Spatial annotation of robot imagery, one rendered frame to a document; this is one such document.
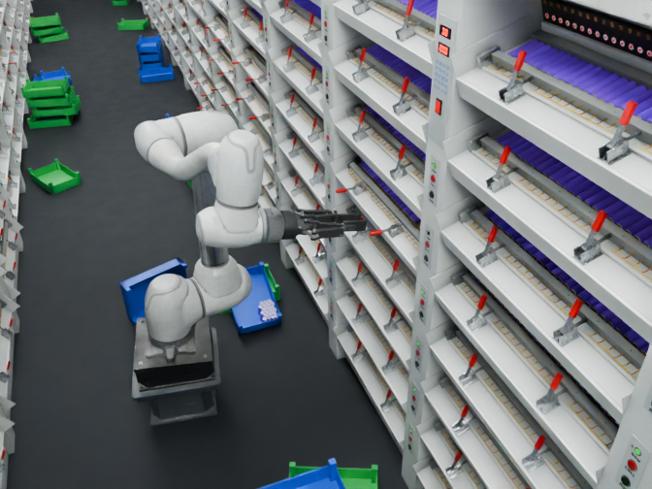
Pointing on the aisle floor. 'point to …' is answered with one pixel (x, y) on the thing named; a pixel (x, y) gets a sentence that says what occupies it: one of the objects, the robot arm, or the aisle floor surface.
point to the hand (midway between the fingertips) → (351, 222)
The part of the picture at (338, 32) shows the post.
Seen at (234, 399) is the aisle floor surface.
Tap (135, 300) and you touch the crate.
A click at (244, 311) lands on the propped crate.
